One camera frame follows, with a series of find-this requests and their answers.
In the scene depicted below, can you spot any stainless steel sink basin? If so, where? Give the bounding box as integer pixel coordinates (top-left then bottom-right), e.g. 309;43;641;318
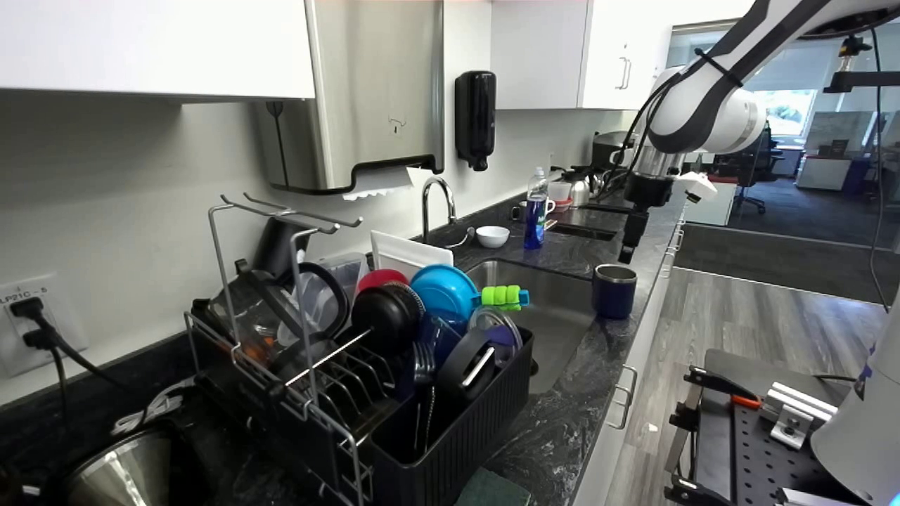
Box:
470;259;598;395

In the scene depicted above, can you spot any small white bowl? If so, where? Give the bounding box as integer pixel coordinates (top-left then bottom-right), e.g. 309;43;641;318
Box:
477;225;513;252

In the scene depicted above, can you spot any chrome sink faucet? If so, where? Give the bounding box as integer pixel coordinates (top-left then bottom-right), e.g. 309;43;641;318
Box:
418;176;458;243

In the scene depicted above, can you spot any steel paper towel dispenser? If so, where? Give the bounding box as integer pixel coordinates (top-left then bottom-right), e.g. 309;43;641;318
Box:
257;0;441;195

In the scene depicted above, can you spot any steel kettle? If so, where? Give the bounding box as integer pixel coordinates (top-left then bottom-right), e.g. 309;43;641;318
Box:
65;431;176;506

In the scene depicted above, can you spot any black wall soap dispenser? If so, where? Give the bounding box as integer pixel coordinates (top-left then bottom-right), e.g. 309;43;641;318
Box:
457;72;495;173

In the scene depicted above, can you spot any white upper cabinet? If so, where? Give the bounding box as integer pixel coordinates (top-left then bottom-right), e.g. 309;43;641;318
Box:
0;0;316;100

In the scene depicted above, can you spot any blue dish soap bottle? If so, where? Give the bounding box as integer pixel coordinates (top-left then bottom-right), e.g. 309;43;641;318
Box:
524;195;547;252

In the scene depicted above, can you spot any white wall power outlet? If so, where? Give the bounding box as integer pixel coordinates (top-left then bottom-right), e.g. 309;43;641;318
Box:
0;271;93;381

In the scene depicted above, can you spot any green yellow sponge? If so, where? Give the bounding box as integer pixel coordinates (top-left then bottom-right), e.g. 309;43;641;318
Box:
453;469;534;506

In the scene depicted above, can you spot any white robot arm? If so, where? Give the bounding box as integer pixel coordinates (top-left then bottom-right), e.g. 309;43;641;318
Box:
620;0;900;261

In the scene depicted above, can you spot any black perforated tool cart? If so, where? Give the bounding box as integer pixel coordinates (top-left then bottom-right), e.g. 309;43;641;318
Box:
664;351;897;506

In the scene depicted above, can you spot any blue round lid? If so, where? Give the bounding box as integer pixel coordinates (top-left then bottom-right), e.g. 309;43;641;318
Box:
410;264;478;320

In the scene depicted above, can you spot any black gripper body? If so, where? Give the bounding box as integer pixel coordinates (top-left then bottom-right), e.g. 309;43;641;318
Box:
620;176;673;261

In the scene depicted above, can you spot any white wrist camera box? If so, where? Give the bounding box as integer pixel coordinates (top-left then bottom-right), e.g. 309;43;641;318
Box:
678;173;717;202

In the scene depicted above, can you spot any black dish drying rack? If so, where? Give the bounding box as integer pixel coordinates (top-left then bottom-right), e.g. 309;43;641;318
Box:
191;197;533;506

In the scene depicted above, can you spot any dark blue steel mug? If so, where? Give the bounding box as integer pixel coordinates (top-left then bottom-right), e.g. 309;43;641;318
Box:
593;264;638;320

